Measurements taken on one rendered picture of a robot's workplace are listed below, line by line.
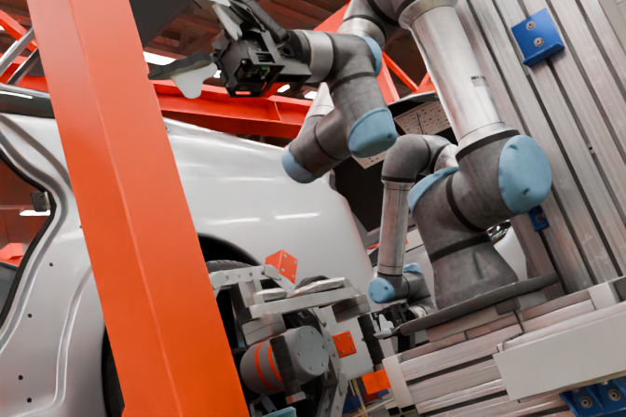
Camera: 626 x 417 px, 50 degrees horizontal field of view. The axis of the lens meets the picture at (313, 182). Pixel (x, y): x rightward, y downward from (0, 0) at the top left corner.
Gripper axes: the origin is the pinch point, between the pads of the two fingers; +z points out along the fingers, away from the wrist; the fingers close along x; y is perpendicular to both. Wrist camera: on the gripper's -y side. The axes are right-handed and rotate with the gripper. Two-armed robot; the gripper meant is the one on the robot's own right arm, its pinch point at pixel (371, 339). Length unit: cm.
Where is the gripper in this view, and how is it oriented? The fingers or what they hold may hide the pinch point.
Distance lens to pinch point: 184.3
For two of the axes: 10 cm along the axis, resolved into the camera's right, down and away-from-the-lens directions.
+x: 7.1, -4.2, -5.7
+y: -3.2, -9.1, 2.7
